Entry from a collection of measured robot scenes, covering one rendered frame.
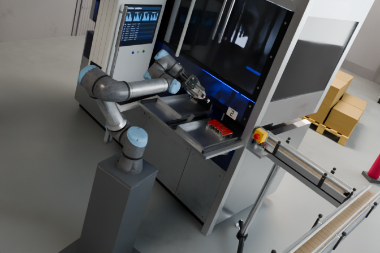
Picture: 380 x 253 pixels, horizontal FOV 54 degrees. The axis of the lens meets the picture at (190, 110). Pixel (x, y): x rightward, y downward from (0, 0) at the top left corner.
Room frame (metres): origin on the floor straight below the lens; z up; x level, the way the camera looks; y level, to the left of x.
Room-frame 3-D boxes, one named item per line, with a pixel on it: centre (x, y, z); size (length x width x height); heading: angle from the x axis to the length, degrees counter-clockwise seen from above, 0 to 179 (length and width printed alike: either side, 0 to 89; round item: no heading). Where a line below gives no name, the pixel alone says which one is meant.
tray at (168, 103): (2.52, 0.04, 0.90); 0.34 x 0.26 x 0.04; 143
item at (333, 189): (2.20, -0.81, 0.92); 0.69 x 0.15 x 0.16; 53
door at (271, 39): (2.45, -0.22, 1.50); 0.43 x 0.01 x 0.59; 53
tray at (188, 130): (2.22, -0.16, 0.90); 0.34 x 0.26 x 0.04; 143
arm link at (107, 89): (1.69, 0.26, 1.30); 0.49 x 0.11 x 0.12; 146
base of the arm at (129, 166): (1.74, 0.22, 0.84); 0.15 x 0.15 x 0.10
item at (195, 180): (3.29, 0.09, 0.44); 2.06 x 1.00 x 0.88; 53
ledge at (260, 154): (2.28, -0.54, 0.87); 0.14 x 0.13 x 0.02; 143
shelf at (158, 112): (2.36, -0.05, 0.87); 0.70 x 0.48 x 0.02; 53
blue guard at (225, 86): (2.89, 0.39, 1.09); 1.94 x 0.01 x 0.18; 53
